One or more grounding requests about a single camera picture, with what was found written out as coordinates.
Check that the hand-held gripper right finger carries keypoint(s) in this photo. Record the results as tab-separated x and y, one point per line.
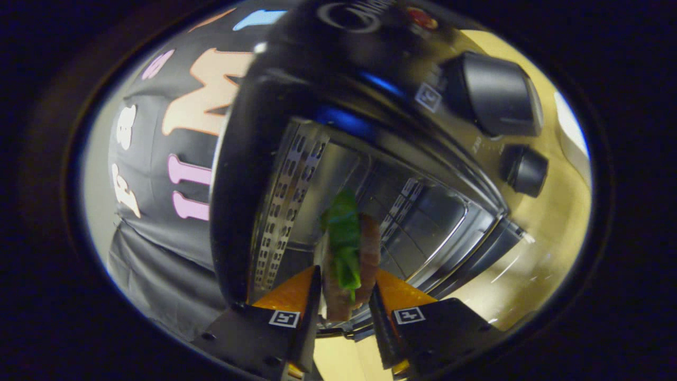
382	333

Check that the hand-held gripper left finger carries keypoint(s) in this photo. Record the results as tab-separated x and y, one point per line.
308	323

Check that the lettuce sandwich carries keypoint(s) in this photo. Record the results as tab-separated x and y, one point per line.
344	233

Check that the black toaster oven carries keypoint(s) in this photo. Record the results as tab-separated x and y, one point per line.
328	63

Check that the black backdrop cloth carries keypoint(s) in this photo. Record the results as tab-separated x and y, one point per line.
153	248

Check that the white plate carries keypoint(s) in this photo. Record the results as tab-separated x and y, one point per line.
574	137

